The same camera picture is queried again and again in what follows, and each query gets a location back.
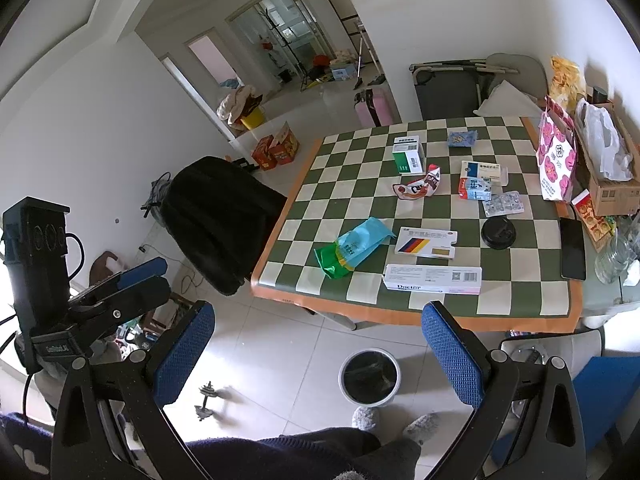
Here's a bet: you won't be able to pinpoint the long white Doctor box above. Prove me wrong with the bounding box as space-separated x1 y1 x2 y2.
383 264 483 296

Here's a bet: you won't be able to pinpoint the white card tricolour stripes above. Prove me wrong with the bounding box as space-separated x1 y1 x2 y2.
395 226 458 260

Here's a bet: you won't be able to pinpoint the black round lid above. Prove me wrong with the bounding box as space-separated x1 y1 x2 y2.
480 216 516 250

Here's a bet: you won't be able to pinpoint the green blue plastic bag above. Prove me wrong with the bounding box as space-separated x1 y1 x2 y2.
314 218 394 280

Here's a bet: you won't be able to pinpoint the silver pill blister pack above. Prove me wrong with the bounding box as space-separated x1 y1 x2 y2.
483 191 525 218

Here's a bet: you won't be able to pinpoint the orange blue small box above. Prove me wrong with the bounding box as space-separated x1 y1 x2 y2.
458 177 492 202

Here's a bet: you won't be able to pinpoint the red white snack bag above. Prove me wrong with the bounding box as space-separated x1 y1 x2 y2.
393 164 442 200

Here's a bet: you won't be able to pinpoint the white box blue rectangle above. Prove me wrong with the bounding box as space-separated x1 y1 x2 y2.
460 160 502 183

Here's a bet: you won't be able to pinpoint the green white medicine box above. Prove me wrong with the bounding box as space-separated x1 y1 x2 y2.
392 136 425 176

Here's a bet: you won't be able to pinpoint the blue cartoon snack packet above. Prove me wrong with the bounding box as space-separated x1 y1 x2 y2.
447 130 478 148

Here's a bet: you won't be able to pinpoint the white round trash bin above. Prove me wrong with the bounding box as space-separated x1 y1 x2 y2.
338 348 401 408

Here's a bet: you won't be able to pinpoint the grey right slipper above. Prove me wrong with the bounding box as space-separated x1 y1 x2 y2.
401 413 440 446

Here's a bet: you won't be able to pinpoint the grey slipper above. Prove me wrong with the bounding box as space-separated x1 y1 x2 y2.
352 406 380 434
401 413 440 446

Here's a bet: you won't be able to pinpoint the grey left slipper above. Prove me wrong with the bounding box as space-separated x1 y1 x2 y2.
352 406 380 434

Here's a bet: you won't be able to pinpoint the green white checkered mat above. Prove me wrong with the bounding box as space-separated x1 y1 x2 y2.
253 116 570 318

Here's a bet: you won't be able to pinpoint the black smartphone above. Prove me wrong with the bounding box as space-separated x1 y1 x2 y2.
559 218 586 281

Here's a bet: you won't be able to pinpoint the chair with black jacket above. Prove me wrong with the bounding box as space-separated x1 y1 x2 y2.
160 156 286 296

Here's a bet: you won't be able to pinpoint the person dark trousers legs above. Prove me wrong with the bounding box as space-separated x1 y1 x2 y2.
188 427 421 479

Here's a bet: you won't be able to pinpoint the clear glass bottle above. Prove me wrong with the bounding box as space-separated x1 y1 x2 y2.
594 222 639 284

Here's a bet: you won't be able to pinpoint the red yellow snack box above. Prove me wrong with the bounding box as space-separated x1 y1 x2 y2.
572 188 615 252

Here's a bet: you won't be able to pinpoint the brown cardboard box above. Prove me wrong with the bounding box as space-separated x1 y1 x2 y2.
574 99 639 216

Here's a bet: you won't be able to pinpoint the pink flower paper bag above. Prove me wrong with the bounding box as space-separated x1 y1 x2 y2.
536 96 577 203

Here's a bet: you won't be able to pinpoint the red orange carton box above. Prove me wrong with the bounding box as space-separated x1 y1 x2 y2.
252 122 299 170

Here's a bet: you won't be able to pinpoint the white plastic bag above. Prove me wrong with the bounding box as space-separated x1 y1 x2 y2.
575 99 632 182

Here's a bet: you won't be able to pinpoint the yellow bin with clothes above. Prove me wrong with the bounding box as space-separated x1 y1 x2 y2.
216 84 262 138

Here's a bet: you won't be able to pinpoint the pink suitcase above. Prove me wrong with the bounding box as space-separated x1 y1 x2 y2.
354 87 395 128

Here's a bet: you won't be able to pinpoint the dark folding cot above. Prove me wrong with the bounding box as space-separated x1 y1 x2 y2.
409 60 496 120

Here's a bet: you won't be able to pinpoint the yellow snack bag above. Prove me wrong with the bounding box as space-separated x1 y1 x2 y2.
549 55 587 114

